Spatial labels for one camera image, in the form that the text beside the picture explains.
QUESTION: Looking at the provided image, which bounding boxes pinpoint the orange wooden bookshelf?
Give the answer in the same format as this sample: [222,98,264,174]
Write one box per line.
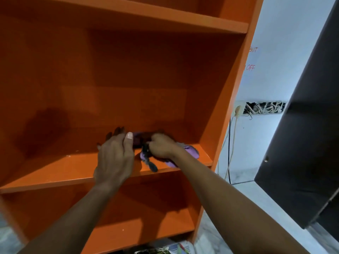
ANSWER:
[0,0,265,254]

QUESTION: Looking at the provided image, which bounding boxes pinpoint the green photo cover book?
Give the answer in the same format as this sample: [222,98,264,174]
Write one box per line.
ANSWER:
[164,241,195,254]

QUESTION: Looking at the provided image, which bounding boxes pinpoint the person's left hand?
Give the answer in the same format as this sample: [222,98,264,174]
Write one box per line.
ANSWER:
[93,131,136,191]

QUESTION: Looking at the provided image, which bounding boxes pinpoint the person's left forearm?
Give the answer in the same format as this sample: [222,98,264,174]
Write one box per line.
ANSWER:
[17,182,120,254]

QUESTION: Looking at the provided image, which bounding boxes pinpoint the white paper wall note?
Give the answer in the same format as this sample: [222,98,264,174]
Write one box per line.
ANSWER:
[241,44,262,74]

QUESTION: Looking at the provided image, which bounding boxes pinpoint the dark brown cabinet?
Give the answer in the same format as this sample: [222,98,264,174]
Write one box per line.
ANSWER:
[254,0,339,233]

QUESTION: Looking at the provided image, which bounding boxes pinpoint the person's right hand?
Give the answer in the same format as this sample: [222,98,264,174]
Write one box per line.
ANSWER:
[147,133,183,161]

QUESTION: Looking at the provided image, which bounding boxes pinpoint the purple cleaning cloth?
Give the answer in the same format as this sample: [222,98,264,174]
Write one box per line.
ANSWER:
[132,132,200,173]

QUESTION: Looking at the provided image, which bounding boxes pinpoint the person's right forearm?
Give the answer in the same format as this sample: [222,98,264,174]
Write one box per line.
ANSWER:
[171,147,310,254]

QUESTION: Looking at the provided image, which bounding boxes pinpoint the white wall socket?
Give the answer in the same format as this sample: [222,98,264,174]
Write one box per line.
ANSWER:
[233,101,245,119]

